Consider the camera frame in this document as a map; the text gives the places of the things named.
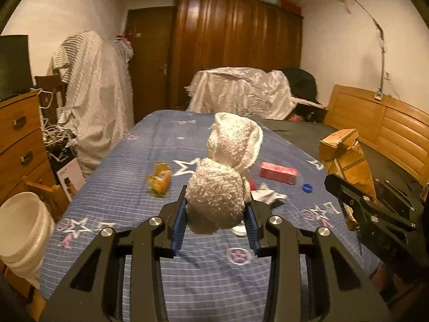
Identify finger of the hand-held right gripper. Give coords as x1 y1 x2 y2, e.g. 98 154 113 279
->
373 178 426 208
323 174 419 232

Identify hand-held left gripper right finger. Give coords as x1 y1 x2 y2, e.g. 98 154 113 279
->
243 201 393 322

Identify white plastic bucket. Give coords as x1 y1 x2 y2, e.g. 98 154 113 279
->
0 192 56 287

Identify white plastic sheet cover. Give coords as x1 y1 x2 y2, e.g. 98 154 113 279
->
186 67 297 120

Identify wooden drawer dresser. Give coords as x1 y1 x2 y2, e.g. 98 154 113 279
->
0 89 56 205

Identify white knitted cloth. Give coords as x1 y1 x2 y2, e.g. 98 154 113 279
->
185 112 264 235

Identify tangle of white cables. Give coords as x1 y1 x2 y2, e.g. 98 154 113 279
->
37 89 79 162

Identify low wooden stool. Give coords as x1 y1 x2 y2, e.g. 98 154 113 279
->
23 176 69 212

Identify black and white box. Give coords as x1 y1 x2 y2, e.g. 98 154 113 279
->
55 159 86 202

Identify striped grey cloth cover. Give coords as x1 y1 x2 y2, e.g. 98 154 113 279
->
50 31 135 175

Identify brown cardboard box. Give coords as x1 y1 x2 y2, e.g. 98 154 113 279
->
318 128 378 230

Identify black clothing pile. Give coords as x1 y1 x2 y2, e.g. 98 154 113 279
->
282 68 319 104

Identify dark wooden chair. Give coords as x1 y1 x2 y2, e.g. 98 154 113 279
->
34 74 68 115

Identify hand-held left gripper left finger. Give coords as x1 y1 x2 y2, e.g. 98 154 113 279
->
40 185 188 322

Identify black flat monitor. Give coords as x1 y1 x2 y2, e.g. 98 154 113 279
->
0 34 34 100

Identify blue star printed blanket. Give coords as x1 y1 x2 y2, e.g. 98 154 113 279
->
40 109 383 322

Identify dark nightstand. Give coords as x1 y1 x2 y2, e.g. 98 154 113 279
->
295 102 329 123

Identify orange snack packet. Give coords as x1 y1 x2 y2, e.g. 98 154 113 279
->
146 161 172 195

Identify dark wooden door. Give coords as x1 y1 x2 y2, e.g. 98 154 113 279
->
125 6 175 125

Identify wall cable conduit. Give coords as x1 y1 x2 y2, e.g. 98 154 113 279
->
355 0 386 99

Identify wooden bed headboard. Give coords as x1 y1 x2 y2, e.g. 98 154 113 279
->
323 85 429 183

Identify brown wooden wardrobe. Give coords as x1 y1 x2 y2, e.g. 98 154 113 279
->
168 0 304 111

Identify pink carton box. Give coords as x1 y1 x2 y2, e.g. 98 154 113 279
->
260 162 299 185

